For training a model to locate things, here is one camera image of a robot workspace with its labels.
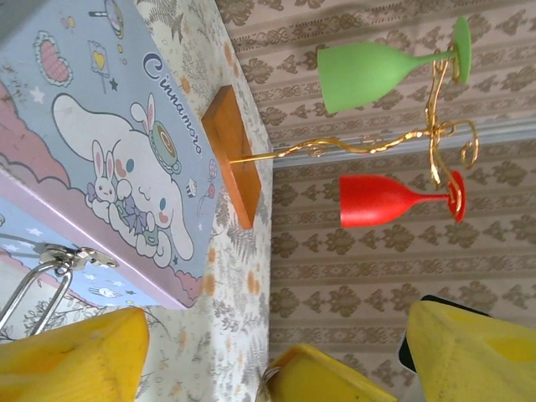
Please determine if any pastel cartoon bunny tin box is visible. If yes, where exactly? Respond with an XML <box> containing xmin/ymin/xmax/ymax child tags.
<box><xmin>0</xmin><ymin>0</ymin><xmax>219</xmax><ymax>311</ymax></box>

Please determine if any green plastic goblet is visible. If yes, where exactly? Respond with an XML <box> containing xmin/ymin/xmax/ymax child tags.
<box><xmin>317</xmin><ymin>15</ymin><xmax>473</xmax><ymax>114</ymax></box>

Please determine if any silver box hasp latch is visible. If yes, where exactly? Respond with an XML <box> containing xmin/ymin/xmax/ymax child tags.
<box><xmin>39</xmin><ymin>244</ymin><xmax>121</xmax><ymax>277</ymax></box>

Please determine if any red plastic goblet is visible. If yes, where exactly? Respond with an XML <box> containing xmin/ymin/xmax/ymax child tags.
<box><xmin>338</xmin><ymin>169</ymin><xmax>466</xmax><ymax>229</ymax></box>

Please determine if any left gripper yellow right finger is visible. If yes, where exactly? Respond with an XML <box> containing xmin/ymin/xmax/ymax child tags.
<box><xmin>398</xmin><ymin>295</ymin><xmax>536</xmax><ymax>402</ymax></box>

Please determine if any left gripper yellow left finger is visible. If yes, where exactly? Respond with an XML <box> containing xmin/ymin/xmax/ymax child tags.
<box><xmin>0</xmin><ymin>307</ymin><xmax>151</xmax><ymax>402</ymax></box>

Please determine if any gold wire stand wooden base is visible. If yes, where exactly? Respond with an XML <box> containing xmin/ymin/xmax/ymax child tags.
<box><xmin>200</xmin><ymin>58</ymin><xmax>481</xmax><ymax>230</ymax></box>

